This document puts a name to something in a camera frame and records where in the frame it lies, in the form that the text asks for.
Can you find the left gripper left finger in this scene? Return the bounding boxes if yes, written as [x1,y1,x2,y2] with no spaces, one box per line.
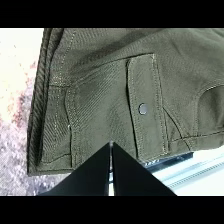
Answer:
[39,141,112,197]

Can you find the silver frame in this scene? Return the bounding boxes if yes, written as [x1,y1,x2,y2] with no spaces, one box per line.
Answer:
[146,145,224,197]

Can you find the dark green pants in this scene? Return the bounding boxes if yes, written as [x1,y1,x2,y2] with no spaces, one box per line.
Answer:
[26,27,224,177]

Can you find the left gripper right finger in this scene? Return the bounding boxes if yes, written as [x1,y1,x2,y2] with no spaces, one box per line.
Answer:
[111,141,178,197]

